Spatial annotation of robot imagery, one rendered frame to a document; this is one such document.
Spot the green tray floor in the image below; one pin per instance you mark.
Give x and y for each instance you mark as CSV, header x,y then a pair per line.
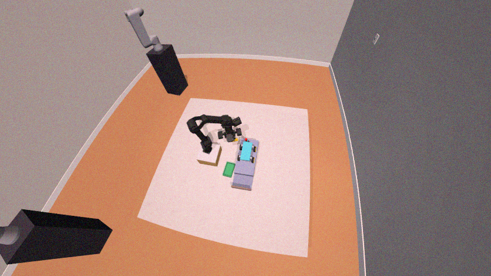
x,y
228,169

